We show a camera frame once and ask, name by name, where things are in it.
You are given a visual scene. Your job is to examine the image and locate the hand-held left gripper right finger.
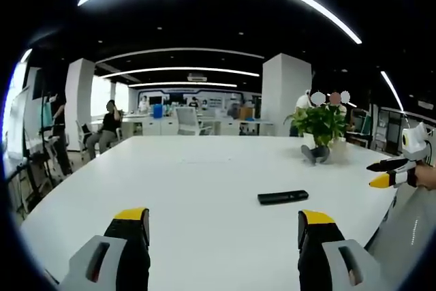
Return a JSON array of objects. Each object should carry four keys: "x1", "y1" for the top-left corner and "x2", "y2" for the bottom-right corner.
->
[{"x1": 297, "y1": 209, "x2": 396, "y2": 291}]

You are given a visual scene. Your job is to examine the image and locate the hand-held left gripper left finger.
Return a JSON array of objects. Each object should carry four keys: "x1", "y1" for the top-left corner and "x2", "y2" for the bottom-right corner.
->
[{"x1": 57, "y1": 206, "x2": 151, "y2": 291}]

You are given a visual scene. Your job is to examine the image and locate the black remote control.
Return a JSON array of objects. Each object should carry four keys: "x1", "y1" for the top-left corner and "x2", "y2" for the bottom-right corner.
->
[{"x1": 257, "y1": 189, "x2": 310, "y2": 206}]

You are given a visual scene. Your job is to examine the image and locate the person's right hand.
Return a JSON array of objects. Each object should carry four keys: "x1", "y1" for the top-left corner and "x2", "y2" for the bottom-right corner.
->
[{"x1": 415, "y1": 164, "x2": 436, "y2": 191}]

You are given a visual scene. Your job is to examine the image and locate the dark sitting doll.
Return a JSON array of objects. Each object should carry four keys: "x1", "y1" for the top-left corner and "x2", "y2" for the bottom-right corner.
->
[{"x1": 300, "y1": 144, "x2": 331, "y2": 166}]

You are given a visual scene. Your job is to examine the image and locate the green potted plant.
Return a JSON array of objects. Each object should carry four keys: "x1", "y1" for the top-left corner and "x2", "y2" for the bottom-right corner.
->
[{"x1": 283, "y1": 102, "x2": 349, "y2": 151}]

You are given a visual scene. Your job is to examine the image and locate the black equipment stand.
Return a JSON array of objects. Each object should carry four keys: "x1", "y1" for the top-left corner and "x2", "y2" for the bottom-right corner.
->
[{"x1": 5, "y1": 127, "x2": 56, "y2": 213}]

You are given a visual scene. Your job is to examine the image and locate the white office chair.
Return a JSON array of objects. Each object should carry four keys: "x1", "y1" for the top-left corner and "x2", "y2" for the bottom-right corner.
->
[
  {"x1": 174, "y1": 106, "x2": 213, "y2": 136},
  {"x1": 75, "y1": 119, "x2": 95, "y2": 162}
]

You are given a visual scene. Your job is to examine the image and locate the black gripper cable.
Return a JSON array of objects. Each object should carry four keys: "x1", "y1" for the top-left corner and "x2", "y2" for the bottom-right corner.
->
[{"x1": 423, "y1": 129, "x2": 436, "y2": 166}]

